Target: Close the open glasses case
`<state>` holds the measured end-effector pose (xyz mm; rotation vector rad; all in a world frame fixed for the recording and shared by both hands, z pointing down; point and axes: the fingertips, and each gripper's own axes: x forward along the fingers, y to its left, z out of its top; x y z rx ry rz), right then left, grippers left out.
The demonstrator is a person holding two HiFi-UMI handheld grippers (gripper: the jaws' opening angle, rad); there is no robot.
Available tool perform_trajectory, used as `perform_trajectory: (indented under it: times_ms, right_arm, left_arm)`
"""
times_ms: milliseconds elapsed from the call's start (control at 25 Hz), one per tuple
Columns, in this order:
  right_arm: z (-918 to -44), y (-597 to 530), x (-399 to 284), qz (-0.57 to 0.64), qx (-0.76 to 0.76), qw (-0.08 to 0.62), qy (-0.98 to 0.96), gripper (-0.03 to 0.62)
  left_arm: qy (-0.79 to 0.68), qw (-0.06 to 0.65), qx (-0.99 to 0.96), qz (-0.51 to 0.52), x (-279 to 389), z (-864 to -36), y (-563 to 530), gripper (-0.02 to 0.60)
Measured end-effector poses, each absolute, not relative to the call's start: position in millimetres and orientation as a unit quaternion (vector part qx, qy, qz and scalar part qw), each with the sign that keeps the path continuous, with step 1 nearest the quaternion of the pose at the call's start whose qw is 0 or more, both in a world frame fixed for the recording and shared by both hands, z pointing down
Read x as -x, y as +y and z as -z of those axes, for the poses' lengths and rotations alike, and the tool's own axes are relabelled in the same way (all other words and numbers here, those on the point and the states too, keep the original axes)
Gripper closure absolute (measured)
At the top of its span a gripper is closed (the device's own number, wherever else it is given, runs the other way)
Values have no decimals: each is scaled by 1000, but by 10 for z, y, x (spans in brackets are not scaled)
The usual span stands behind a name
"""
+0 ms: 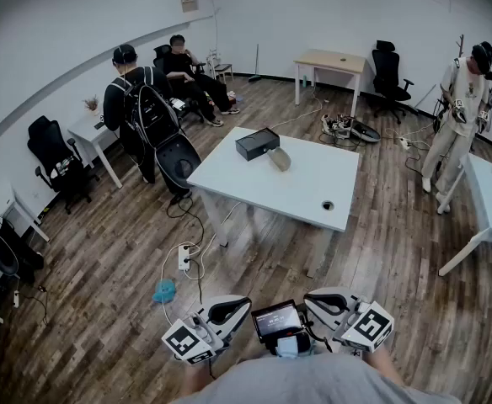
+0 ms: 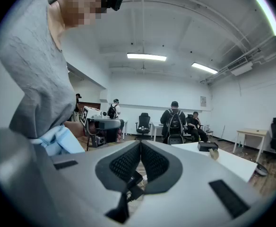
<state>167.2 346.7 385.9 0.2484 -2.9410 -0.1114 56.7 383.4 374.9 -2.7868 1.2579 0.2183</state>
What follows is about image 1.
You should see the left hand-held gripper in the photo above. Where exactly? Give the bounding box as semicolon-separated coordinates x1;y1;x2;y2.
161;295;254;365

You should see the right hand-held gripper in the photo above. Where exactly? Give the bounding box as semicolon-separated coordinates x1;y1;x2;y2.
303;287;395;353

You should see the beige cloth pouch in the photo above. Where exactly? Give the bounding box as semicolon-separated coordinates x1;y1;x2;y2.
266;146;292;173

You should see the person's left forearm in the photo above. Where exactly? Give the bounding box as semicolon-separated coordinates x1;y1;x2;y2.
182;359;214;396

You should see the person's right forearm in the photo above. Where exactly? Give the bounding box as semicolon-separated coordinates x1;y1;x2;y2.
366;345;404;391

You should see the blue object on floor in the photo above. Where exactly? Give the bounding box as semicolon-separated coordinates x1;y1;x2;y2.
152;279;178;304

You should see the person's grey shirt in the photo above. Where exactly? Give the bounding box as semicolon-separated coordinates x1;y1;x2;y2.
169;350;462;404

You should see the white box under screen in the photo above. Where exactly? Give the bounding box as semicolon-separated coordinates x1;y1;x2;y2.
275;337;301;359

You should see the black chest-mounted screen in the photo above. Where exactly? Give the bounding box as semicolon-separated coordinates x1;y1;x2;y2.
250;300;304;344

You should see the black shell backpack on floor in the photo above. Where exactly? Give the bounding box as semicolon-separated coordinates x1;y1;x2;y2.
350;118;382;144

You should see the black box with round recesses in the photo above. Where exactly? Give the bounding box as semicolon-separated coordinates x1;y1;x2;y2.
234;127;281;162

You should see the small white desk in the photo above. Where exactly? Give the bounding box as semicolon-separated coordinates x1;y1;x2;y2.
67;111;125;189

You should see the black office chair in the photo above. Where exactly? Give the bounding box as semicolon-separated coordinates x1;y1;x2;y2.
152;44;207;124
26;114;100;215
371;40;415;125

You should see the small potted plant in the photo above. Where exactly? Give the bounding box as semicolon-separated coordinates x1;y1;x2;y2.
83;94;102;116

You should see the wooden-top desk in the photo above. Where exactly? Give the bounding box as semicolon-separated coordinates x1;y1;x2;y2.
292;48;367;117

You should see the broom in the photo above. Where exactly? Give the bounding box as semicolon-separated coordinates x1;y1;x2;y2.
248;43;262;84

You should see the white gear pile with cables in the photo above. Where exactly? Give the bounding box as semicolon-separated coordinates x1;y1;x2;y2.
320;113;353;139

